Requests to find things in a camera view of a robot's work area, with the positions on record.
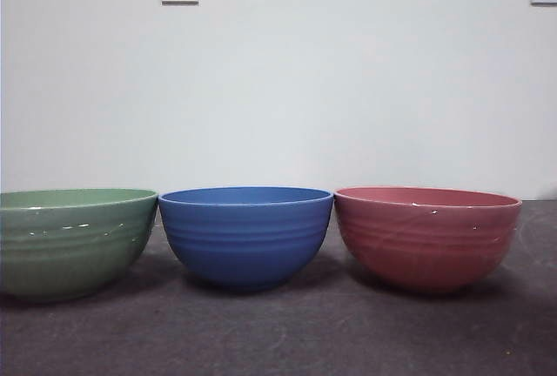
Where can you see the red ribbed bowl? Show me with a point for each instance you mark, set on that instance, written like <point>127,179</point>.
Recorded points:
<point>426,250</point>

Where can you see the blue ribbed bowl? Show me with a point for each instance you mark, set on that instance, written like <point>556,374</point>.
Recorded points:
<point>243,241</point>

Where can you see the green ribbed bowl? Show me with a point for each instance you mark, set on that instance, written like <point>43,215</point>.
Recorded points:
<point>65,254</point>

